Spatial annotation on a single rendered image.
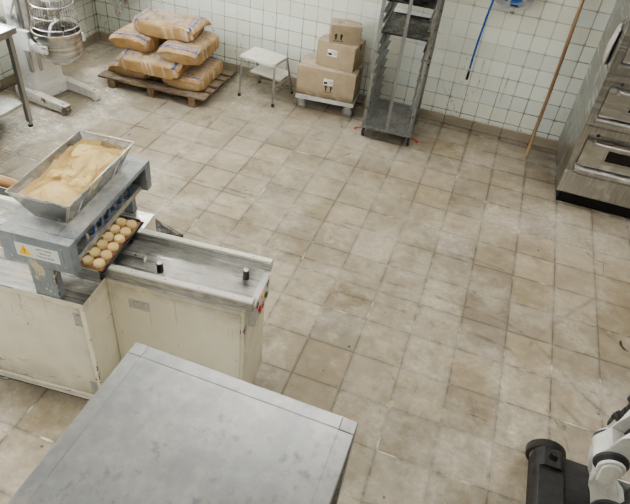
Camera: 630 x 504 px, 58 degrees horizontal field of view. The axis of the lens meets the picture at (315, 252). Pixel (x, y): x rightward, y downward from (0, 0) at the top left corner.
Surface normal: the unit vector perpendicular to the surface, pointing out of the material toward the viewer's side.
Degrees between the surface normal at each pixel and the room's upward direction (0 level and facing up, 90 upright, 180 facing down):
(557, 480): 0
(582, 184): 90
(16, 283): 0
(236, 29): 90
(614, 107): 90
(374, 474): 0
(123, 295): 90
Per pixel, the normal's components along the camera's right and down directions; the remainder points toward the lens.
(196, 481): 0.10, -0.76
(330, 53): -0.40, 0.56
